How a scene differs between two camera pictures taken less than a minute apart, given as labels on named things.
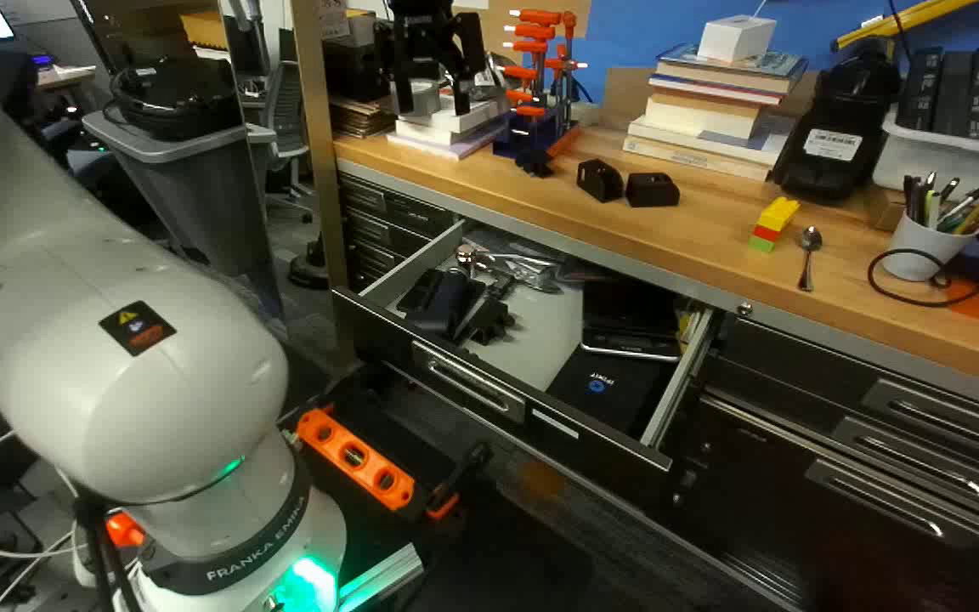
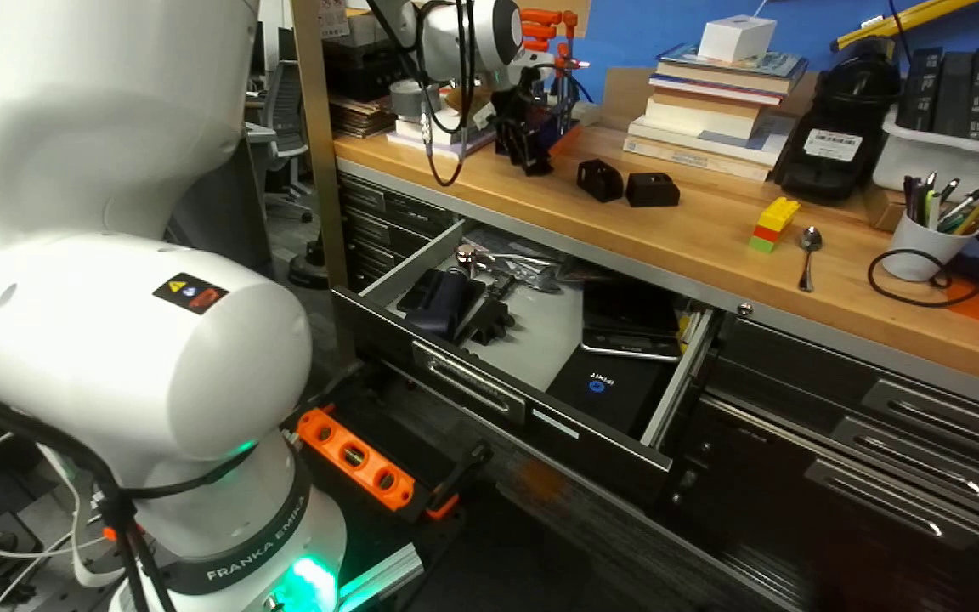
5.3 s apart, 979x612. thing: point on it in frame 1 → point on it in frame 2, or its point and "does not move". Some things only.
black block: [599, 176] does not move
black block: [651, 191] does not move
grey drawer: [545, 337] does not move
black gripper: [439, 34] → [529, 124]
